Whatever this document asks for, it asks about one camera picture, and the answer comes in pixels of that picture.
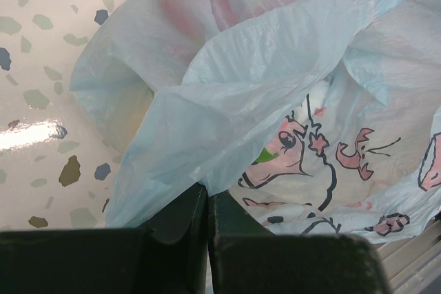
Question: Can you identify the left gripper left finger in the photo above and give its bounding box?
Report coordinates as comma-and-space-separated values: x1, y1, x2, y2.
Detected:
1, 184, 208, 293

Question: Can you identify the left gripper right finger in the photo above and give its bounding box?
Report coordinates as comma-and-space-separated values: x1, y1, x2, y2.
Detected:
208, 193, 391, 293

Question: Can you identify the red dragon fruit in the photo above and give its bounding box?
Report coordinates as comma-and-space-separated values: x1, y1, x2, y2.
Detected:
254, 148, 278, 163

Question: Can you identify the blue plastic bag with fruit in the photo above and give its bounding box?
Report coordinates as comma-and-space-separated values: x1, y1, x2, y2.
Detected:
70, 0, 440, 243

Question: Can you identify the aluminium front rail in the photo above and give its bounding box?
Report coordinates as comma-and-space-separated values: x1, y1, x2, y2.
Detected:
374, 215, 440, 293

